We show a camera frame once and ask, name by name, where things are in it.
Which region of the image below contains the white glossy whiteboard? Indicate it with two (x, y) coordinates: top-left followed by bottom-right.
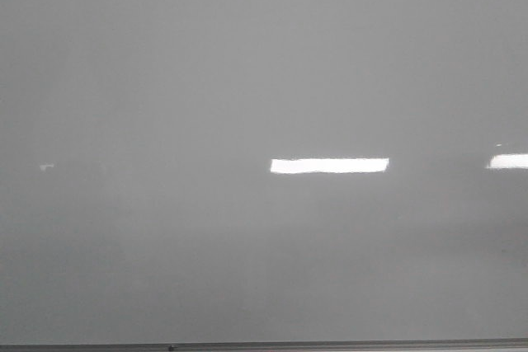
(1, 0), (527, 344)

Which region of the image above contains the grey aluminium whiteboard frame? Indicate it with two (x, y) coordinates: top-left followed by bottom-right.
(1, 338), (527, 351)

